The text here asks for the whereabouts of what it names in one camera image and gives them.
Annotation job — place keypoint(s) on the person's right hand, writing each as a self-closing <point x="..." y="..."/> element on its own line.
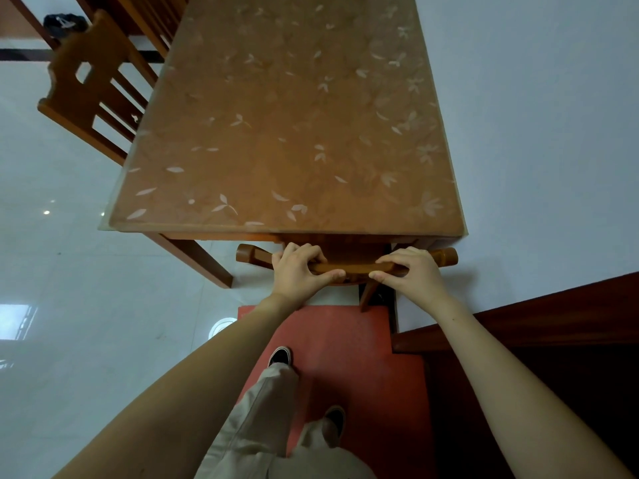
<point x="422" y="281"/>

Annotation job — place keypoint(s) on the person's left hand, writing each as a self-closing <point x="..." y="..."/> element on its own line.
<point x="294" y="279"/>

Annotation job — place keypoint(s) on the orange wooden chair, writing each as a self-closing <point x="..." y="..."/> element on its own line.
<point x="75" y="94"/>
<point x="150" y="14"/>
<point x="349" y="266"/>

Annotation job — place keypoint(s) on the black green trash bin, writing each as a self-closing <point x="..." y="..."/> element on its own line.
<point x="65" y="24"/>

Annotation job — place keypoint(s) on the person's left forearm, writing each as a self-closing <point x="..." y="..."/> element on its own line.
<point x="174" y="404"/>

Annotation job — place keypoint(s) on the black and white shoe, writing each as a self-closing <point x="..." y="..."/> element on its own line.
<point x="280" y="356"/>
<point x="335" y="421"/>

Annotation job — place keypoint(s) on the red floor mat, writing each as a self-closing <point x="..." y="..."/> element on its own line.
<point x="359" y="364"/>

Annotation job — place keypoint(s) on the beige trousers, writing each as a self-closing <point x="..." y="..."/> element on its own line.
<point x="264" y="429"/>

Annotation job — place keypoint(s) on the dark red wooden door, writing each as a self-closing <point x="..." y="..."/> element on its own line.
<point x="574" y="319"/>

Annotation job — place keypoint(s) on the wooden table with patterned cover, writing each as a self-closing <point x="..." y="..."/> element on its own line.
<point x="299" y="119"/>

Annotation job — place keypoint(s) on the dark red door frame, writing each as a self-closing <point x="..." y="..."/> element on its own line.
<point x="35" y="19"/>

